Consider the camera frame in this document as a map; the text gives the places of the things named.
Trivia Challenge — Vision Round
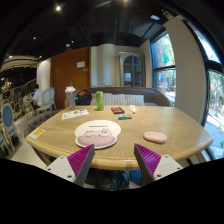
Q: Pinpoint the brown upholstered sofa bench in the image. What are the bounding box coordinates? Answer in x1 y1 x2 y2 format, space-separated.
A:
84 87 170 107

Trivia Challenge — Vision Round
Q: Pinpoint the blue white ornate chair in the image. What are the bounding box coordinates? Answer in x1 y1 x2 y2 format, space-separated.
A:
0 103 22 154

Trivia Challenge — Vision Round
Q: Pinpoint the small teal box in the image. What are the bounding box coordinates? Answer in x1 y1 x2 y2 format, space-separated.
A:
118 115 132 120

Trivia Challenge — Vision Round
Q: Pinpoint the orange wooden door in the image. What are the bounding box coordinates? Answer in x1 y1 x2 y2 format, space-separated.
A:
50 47 91 109

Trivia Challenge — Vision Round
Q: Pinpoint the green drink can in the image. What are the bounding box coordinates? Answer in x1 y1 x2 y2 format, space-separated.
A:
96 91 104 111

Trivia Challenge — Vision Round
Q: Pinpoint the yellow sticker on table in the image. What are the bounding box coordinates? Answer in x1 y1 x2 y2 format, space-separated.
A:
29 128 45 139

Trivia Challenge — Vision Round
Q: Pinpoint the cat print mouse pad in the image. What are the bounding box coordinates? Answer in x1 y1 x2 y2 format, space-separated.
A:
75 120 121 149

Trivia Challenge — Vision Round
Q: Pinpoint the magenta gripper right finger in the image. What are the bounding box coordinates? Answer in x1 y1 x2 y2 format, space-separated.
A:
134 144 182 184

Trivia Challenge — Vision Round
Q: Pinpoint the printed paper leaflet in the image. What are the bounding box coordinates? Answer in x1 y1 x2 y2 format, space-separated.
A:
62 109 89 120

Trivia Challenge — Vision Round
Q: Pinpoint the black red card box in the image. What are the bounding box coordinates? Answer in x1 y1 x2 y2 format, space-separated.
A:
111 107 125 114

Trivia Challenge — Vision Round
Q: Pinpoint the striped cushion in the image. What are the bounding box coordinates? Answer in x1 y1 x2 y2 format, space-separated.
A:
90 92 146 107

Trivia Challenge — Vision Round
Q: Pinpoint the clear plastic water bottle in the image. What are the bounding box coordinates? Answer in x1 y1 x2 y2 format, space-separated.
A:
65 86 76 110

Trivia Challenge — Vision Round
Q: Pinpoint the seated person in white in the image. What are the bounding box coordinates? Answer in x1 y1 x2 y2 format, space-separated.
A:
31 84 43 111

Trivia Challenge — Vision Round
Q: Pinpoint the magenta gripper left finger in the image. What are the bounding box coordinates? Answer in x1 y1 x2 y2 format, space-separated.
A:
46 144 95 186

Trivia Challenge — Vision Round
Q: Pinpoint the arched wooden cabinet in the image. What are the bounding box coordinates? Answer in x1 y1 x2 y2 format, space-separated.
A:
119 52 146 87

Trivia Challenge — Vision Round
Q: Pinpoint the black backpack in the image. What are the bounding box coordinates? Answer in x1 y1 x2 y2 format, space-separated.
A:
75 90 92 105

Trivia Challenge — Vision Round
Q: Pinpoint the white crumpled tissue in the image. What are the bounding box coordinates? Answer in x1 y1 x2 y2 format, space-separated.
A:
129 105 137 114

